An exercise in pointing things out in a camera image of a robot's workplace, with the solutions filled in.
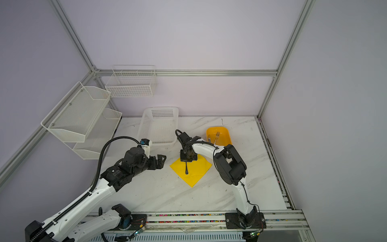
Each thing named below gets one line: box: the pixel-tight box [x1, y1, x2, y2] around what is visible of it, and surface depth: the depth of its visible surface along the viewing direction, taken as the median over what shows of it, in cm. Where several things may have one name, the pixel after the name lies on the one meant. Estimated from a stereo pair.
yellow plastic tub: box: [206, 126, 232, 147], surface depth 109 cm
